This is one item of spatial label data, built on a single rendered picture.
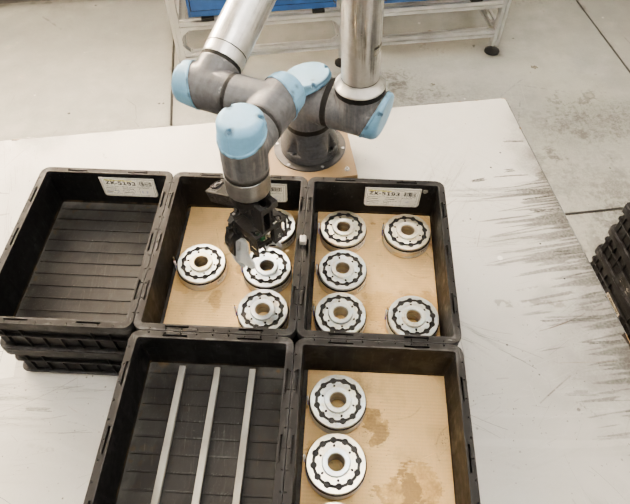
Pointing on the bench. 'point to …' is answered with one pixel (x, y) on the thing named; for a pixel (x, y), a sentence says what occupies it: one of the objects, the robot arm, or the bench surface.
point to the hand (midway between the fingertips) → (251, 252)
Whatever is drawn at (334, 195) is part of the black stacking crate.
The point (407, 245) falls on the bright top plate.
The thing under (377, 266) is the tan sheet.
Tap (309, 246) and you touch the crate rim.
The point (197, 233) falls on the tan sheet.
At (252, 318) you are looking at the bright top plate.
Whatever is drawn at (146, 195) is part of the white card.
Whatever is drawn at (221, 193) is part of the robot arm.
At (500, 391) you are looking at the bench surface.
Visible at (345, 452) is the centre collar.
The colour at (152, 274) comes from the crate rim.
